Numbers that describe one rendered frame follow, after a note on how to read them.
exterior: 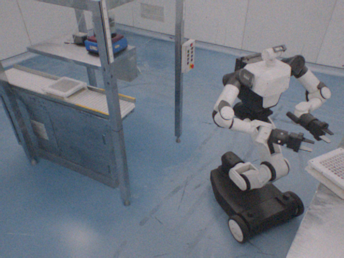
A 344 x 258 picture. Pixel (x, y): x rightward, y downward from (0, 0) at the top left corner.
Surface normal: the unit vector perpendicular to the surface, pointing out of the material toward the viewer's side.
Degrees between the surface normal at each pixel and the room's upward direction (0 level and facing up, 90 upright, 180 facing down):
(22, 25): 90
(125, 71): 90
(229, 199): 0
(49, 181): 0
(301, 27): 90
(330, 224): 0
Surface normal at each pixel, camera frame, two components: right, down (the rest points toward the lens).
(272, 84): 0.46, 0.52
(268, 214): 0.00, -0.81
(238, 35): -0.54, 0.50
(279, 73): 0.32, -0.21
